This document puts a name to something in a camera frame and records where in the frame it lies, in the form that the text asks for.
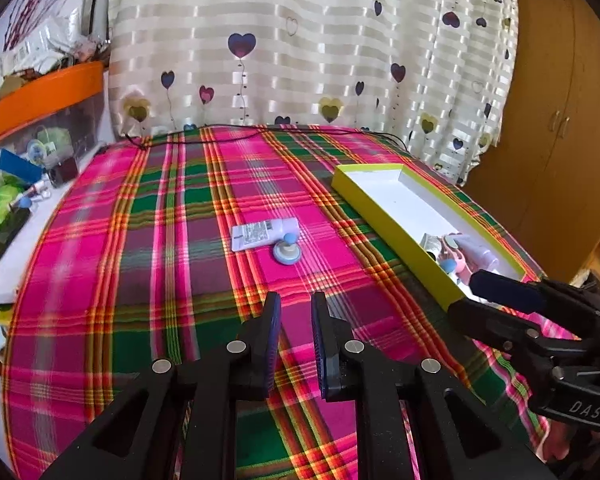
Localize green plastic bag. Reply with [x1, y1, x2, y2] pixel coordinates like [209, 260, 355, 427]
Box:
[0, 167, 32, 241]

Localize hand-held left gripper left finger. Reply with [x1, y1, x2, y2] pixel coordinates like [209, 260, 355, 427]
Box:
[40, 291, 282, 480]

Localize pink clip case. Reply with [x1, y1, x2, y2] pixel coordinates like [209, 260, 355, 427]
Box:
[439, 247, 470, 283]

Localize purple tube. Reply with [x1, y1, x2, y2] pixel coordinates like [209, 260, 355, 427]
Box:
[455, 234, 501, 271]

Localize white tube with label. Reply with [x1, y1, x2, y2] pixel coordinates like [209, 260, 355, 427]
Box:
[231, 218, 300, 253]

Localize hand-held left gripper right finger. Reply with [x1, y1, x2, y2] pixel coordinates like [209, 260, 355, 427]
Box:
[312, 291, 556, 480]

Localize clear bin with orange lid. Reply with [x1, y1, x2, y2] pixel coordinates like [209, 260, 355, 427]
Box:
[0, 62, 107, 181]

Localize yellow-rimmed white box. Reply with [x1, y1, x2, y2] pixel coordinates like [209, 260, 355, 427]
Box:
[331, 163, 527, 312]

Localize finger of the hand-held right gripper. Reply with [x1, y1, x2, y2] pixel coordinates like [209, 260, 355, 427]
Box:
[470, 270, 600, 341]
[447, 299, 600, 431]

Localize pink and green plaid blanket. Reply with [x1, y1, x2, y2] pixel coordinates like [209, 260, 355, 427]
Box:
[2, 125, 576, 480]

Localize blue box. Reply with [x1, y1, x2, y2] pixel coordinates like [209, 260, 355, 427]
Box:
[0, 148, 44, 182]

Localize striped curtain with hearts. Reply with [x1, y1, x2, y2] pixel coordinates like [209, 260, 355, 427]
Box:
[105, 0, 518, 186]

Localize brown wooden wardrobe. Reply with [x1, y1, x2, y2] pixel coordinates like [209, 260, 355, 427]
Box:
[465, 0, 600, 283]

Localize small dark red box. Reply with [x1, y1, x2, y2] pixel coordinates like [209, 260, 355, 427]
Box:
[46, 156, 79, 189]

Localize black cable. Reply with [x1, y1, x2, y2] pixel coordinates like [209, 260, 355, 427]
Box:
[122, 125, 408, 153]

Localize pile of papers and bags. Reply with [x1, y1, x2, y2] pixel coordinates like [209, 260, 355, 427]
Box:
[0, 10, 108, 98]

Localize grey tube with black cap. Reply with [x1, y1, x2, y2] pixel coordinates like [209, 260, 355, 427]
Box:
[421, 233, 444, 262]

